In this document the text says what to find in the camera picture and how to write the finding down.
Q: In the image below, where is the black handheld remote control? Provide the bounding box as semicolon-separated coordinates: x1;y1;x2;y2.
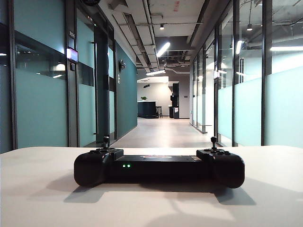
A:
73;147;246;189

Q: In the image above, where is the glowing door display panel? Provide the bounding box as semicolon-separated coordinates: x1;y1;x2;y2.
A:
66;47;79;63

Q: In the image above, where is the dark counter with white top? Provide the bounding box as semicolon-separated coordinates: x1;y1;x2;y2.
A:
137;101;159;119

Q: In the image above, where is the black bin with sticker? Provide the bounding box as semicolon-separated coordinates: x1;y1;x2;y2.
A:
169;106;180;119

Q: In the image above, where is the tall black cabinet machine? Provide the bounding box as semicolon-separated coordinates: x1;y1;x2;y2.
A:
172;82;180;107

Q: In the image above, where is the long linear ceiling light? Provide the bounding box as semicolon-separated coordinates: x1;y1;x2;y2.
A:
156;42;171;58
145;69;167;77

